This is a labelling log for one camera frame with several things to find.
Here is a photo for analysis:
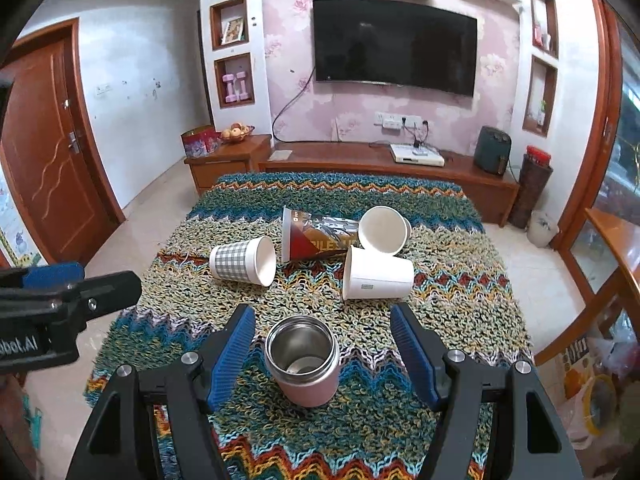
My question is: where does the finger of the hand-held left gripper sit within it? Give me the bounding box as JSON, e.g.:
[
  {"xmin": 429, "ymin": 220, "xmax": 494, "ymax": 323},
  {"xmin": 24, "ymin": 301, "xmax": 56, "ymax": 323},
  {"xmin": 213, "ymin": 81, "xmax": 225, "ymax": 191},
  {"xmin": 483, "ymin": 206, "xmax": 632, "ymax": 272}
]
[
  {"xmin": 49, "ymin": 271, "xmax": 143, "ymax": 332},
  {"xmin": 0, "ymin": 261, "xmax": 85, "ymax": 292}
]

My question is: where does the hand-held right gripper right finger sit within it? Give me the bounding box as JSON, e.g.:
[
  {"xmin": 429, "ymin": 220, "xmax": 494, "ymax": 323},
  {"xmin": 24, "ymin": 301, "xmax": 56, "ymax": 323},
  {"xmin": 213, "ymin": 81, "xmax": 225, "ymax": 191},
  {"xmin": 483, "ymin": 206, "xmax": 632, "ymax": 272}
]
[{"xmin": 390, "ymin": 302, "xmax": 586, "ymax": 480}]

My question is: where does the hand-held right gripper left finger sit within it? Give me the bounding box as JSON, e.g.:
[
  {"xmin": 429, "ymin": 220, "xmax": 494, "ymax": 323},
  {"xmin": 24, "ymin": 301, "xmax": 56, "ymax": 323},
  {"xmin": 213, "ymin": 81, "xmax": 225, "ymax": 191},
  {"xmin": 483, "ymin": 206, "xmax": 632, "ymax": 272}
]
[{"xmin": 65, "ymin": 304, "xmax": 257, "ymax": 480}]

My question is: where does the pink steel cup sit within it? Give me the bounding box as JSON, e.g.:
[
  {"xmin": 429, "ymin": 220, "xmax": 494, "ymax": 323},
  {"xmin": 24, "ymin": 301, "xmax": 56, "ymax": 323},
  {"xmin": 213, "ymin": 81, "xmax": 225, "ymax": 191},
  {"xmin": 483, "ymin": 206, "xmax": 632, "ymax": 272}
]
[{"xmin": 264, "ymin": 315, "xmax": 342, "ymax": 407}]

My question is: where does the white paper cup small label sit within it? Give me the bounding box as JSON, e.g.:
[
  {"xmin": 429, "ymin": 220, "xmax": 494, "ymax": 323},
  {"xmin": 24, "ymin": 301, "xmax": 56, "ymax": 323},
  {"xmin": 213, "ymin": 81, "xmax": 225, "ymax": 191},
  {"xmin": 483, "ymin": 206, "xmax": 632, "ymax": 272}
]
[{"xmin": 342, "ymin": 245, "xmax": 415, "ymax": 302}]

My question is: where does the checked paper cup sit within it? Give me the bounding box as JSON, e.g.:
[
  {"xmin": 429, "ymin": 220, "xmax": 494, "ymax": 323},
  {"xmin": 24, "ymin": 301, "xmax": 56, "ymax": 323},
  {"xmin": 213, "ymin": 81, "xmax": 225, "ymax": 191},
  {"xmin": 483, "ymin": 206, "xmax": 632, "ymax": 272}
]
[{"xmin": 209, "ymin": 236, "xmax": 277, "ymax": 287}]

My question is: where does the plain white paper cup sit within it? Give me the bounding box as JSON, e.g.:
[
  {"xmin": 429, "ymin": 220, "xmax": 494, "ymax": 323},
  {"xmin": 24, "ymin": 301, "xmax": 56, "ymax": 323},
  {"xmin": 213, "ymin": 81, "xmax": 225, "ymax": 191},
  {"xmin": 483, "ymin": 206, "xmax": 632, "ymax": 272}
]
[{"xmin": 358, "ymin": 206, "xmax": 412, "ymax": 255}]

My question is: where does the tall printed paper cup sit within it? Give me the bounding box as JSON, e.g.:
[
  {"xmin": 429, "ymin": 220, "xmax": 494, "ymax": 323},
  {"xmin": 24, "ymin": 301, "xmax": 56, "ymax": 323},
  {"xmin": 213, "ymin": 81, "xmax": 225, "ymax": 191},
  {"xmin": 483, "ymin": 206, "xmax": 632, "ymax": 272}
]
[{"xmin": 281, "ymin": 206, "xmax": 362, "ymax": 264}]

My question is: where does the colourful knitted table cloth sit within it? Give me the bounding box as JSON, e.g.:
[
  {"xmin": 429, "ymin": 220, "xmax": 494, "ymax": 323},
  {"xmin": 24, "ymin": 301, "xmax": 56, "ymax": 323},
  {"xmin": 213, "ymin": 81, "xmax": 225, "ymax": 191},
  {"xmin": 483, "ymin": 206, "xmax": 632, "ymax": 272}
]
[{"xmin": 82, "ymin": 172, "xmax": 535, "ymax": 480}]

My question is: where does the brown wooden door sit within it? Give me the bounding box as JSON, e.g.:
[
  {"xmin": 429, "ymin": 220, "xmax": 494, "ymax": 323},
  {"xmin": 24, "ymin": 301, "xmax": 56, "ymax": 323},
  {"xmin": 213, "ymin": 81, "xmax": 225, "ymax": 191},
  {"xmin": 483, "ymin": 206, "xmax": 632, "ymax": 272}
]
[{"xmin": 0, "ymin": 17, "xmax": 126, "ymax": 266}]

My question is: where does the small wooden side cabinet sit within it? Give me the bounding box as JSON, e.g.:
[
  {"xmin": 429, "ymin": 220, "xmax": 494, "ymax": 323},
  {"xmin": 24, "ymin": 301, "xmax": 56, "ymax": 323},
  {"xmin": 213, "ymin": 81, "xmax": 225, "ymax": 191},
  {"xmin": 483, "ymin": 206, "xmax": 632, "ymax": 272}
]
[{"xmin": 184, "ymin": 135, "xmax": 272, "ymax": 196}]

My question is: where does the red tin box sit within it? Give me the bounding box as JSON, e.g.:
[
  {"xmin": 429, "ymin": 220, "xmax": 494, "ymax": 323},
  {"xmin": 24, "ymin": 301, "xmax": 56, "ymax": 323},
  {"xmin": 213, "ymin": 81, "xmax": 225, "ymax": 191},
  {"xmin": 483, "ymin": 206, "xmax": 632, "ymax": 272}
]
[{"xmin": 181, "ymin": 125, "xmax": 221, "ymax": 157}]

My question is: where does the white waste bin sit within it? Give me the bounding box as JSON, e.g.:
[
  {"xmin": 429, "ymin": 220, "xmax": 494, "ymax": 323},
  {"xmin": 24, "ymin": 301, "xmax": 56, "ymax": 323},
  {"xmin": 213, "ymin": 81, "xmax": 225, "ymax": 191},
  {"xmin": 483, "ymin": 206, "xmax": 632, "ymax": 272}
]
[{"xmin": 526, "ymin": 210, "xmax": 560, "ymax": 248}]

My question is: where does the clear plastic bag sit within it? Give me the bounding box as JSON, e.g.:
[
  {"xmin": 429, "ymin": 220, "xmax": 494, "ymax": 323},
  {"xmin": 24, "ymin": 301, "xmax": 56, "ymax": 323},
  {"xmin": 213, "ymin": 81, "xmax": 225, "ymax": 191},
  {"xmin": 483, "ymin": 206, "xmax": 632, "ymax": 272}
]
[{"xmin": 560, "ymin": 330, "xmax": 640, "ymax": 441}]

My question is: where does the bowl of fruit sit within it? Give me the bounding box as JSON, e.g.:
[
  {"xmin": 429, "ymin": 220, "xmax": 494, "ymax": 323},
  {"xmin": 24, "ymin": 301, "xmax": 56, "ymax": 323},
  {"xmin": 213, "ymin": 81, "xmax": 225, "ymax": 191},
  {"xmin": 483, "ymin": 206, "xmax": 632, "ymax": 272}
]
[{"xmin": 219, "ymin": 122, "xmax": 255, "ymax": 145}]

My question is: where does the white set-top box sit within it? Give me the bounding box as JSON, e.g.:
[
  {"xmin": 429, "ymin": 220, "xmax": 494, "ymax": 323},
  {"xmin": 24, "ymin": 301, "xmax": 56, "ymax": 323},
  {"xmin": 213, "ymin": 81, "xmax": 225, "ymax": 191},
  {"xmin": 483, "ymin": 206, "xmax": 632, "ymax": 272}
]
[{"xmin": 390, "ymin": 143, "xmax": 446, "ymax": 167}]

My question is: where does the brown wicker basket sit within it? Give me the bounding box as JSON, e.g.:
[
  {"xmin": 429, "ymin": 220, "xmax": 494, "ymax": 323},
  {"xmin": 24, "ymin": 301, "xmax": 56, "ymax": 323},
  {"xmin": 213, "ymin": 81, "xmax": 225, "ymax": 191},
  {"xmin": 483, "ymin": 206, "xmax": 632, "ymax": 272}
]
[{"xmin": 509, "ymin": 154, "xmax": 553, "ymax": 230}]

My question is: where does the long wooden television cabinet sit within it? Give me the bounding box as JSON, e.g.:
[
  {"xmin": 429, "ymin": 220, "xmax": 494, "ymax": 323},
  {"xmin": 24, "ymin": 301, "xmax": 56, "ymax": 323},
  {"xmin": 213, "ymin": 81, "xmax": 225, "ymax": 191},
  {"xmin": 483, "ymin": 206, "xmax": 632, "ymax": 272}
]
[{"xmin": 257, "ymin": 141, "xmax": 521, "ymax": 228}]

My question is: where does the dark air fryer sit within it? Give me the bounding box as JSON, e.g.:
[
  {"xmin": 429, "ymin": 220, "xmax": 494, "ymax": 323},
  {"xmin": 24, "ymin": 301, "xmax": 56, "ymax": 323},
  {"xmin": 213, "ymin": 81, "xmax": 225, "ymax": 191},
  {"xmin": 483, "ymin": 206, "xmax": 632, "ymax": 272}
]
[{"xmin": 474, "ymin": 126, "xmax": 512, "ymax": 176}]

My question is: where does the wooden side table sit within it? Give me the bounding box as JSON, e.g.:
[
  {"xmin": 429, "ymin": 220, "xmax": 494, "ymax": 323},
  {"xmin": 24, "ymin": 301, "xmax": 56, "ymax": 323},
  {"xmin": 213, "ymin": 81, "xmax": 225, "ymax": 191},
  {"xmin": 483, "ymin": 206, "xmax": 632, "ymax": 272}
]
[{"xmin": 535, "ymin": 207, "xmax": 640, "ymax": 366}]

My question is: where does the framed picture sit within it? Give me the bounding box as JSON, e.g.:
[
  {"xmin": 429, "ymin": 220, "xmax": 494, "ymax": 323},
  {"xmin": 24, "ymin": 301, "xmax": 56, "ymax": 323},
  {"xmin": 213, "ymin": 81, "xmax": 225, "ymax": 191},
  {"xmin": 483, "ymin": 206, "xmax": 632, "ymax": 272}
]
[{"xmin": 221, "ymin": 16, "xmax": 245, "ymax": 44}]

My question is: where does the black flat television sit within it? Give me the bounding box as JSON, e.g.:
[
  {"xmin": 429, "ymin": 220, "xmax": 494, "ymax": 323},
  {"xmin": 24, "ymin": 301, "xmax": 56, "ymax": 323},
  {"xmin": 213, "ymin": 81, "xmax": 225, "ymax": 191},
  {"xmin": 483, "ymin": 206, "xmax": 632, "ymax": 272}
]
[{"xmin": 312, "ymin": 0, "xmax": 478, "ymax": 97}]

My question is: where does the wall poster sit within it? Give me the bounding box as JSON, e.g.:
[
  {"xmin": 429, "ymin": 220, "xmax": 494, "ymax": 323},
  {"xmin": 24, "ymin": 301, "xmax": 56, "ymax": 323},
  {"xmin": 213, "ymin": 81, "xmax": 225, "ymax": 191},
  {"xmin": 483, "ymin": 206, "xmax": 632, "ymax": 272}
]
[{"xmin": 0, "ymin": 170, "xmax": 41, "ymax": 268}]

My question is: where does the white wall socket strip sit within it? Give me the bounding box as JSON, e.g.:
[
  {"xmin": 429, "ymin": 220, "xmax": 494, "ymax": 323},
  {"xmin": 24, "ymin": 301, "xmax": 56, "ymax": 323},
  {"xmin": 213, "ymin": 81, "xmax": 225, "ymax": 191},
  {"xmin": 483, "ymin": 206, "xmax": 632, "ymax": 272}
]
[{"xmin": 375, "ymin": 112, "xmax": 421, "ymax": 129}]

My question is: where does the black television cable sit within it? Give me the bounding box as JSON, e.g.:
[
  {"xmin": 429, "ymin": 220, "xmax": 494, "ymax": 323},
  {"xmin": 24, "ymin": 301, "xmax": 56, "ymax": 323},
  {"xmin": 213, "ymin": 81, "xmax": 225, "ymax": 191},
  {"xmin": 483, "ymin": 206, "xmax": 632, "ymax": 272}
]
[{"xmin": 271, "ymin": 79, "xmax": 316, "ymax": 143}]

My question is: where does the wooden sliding door frame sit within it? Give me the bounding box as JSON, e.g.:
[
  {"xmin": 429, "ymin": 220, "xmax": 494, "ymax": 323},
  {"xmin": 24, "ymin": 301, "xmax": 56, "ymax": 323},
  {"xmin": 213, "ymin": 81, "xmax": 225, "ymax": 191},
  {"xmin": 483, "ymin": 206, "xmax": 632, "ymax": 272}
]
[{"xmin": 555, "ymin": 0, "xmax": 626, "ymax": 266}]

